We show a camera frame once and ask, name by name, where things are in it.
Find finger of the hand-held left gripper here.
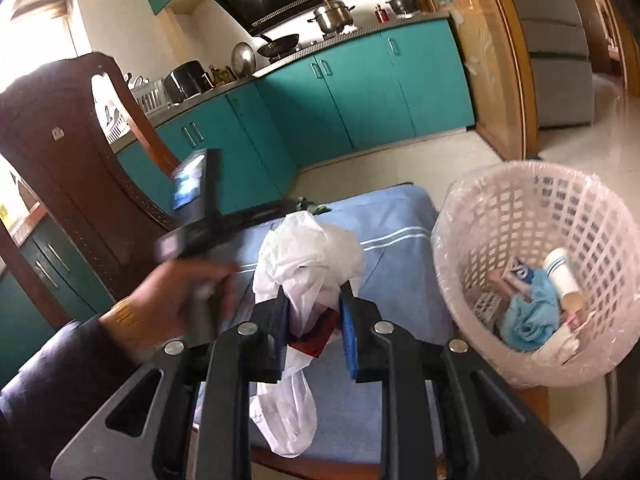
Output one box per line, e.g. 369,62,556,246
222,199,307,235

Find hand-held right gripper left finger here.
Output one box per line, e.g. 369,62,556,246
50,287,292,480

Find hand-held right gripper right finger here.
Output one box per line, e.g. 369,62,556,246
339,282,581,480

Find dark red packet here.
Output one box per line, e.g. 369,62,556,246
290,310,337,359

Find white plastic bag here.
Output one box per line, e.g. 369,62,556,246
250,210,366,458

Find pink wrapper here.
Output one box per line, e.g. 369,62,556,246
487,270,526,302

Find white plastic basket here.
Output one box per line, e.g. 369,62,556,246
431,160,640,388

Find light blue cloth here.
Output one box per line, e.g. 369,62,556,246
501,269,560,352

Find clear blue printed wrapper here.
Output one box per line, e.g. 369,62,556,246
510,259,539,284

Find white tissue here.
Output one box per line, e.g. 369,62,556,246
532,327,581,366

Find white paper cup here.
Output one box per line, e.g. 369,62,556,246
542,247,586,311

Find person's left forearm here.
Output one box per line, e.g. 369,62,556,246
0,297,151,480

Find person's left hand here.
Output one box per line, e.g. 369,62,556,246
127,260,242,361

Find white dish rack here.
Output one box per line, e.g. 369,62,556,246
102,75,168,143

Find black air fryer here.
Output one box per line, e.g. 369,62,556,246
163,60,206,106

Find dark wooden chair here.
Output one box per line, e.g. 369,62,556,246
0,52,381,480

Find steel wok lid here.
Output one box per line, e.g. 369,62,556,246
231,41,258,77

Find black wok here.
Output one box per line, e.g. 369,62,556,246
256,33,301,58

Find teal kitchen base cabinets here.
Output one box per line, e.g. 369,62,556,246
0,16,477,386

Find steel cooking pot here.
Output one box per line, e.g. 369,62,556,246
307,0,356,36

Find kitchen window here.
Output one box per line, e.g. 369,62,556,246
10,0,81,66

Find wooden framed glass partition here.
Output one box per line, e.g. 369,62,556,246
400,0,538,161

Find grey refrigerator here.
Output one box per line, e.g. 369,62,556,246
500,0,596,130

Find wooden door frame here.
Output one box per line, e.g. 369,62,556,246
565,0,630,80

